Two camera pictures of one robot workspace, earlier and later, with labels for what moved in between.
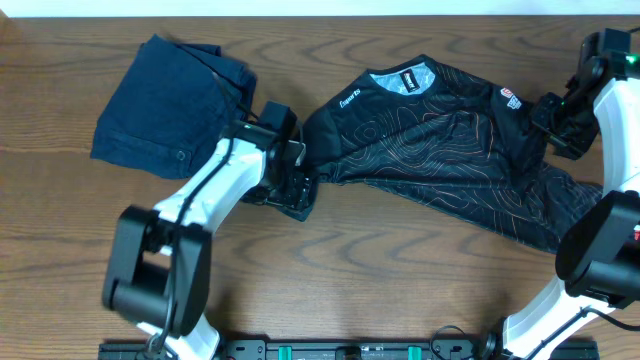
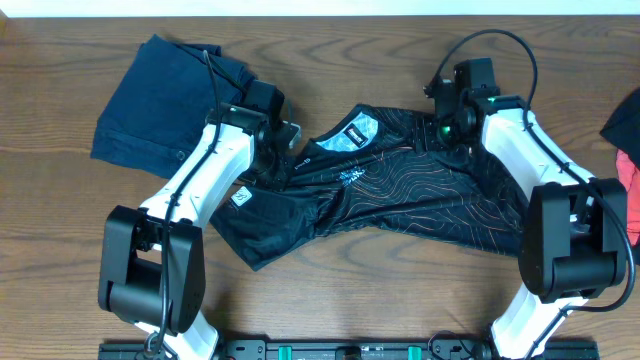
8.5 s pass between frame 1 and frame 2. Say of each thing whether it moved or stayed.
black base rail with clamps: stayed
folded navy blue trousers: stayed
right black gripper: moved
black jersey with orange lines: moved
